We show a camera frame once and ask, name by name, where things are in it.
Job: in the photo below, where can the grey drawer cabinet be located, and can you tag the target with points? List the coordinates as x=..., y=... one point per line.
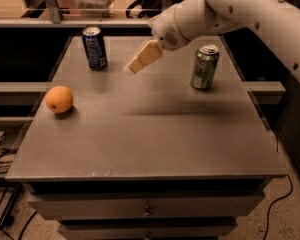
x=146, y=156

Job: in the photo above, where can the orange fruit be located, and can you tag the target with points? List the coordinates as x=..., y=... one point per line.
x=59, y=99

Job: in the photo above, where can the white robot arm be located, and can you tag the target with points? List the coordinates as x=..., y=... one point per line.
x=275, y=22

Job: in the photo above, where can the green soda can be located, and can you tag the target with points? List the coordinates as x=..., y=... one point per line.
x=205, y=64

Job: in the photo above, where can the clear plastic container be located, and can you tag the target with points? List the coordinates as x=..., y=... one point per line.
x=95, y=8

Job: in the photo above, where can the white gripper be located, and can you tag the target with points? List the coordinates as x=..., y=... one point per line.
x=164, y=29

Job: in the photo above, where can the blue pepsi can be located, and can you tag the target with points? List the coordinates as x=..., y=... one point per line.
x=94, y=46

